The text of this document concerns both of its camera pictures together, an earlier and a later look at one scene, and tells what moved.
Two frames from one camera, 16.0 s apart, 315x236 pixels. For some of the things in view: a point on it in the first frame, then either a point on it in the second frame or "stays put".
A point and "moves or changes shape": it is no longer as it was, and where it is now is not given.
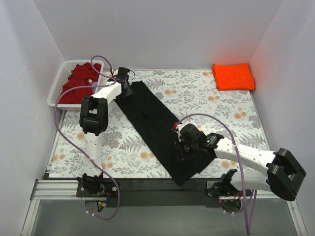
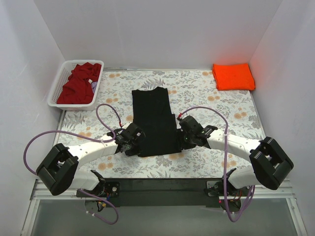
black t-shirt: [156, 126] moves or changes shape
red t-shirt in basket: [83, 75] stays put
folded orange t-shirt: [233, 77] stays put
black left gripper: [127, 91] → [137, 141]
